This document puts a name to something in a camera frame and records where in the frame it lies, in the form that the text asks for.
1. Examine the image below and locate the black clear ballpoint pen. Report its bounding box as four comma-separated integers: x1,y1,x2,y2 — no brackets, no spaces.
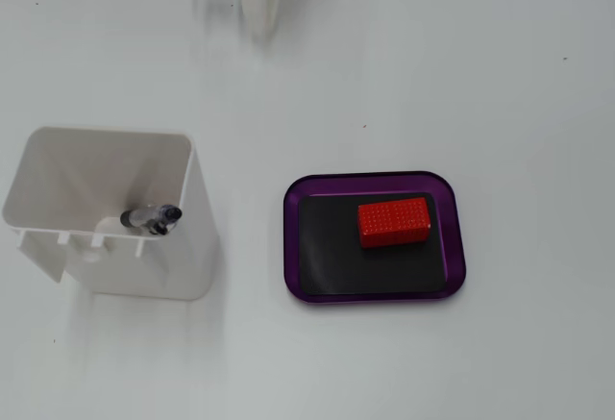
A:
119,204,184,237

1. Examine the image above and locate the white plastic pen holder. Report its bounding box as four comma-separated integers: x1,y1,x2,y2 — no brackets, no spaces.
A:
1,125,221,302

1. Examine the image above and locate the purple metal tray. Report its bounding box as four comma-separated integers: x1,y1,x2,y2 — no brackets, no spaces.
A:
283,170,467,307

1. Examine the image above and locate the red perforated block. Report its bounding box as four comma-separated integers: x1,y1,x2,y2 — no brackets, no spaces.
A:
357,196,431,250

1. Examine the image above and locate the black tray mat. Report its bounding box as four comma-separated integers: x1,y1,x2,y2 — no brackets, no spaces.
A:
296,191,448,296

